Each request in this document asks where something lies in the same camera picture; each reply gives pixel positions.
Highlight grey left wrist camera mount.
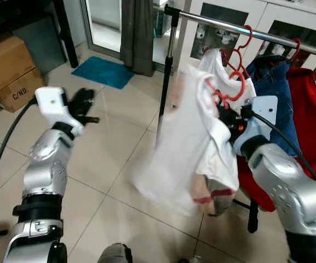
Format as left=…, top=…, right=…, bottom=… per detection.
left=35, top=86, right=85, bottom=139

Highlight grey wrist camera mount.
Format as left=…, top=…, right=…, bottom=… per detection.
left=35, top=86, right=85, bottom=139
left=239, top=95, right=279, bottom=147

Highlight grey curtain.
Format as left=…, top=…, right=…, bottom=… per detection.
left=119, top=0, right=157, bottom=77

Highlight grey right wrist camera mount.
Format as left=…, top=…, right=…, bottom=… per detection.
left=239, top=95, right=279, bottom=147

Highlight white hung shirt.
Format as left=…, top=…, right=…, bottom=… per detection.
left=198, top=48, right=257, bottom=110

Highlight white glass-door cabinet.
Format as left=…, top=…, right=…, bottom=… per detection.
left=177, top=0, right=316, bottom=71

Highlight red plastic hanger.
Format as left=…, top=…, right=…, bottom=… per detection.
left=285, top=37, right=302, bottom=62
left=204, top=70, right=250, bottom=110
left=220, top=24, right=255, bottom=75

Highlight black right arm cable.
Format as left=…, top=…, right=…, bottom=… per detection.
left=250, top=111, right=316, bottom=182

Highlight large brown cardboard box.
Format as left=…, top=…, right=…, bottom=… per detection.
left=0, top=33, right=37, bottom=103

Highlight silver metal clothes rack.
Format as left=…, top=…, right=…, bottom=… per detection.
left=156, top=3, right=316, bottom=235

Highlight plain red hung garment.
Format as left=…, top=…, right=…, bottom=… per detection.
left=236, top=66, right=316, bottom=213

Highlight grey robot left foot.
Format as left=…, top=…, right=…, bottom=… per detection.
left=97, top=243, right=134, bottom=263

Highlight blue denim jeans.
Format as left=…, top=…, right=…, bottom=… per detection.
left=244, top=55, right=302, bottom=158

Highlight small printed cardboard box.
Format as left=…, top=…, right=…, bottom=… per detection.
left=0, top=66, right=47, bottom=113

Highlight teal floor mat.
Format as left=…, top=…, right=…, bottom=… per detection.
left=71, top=55, right=136, bottom=90

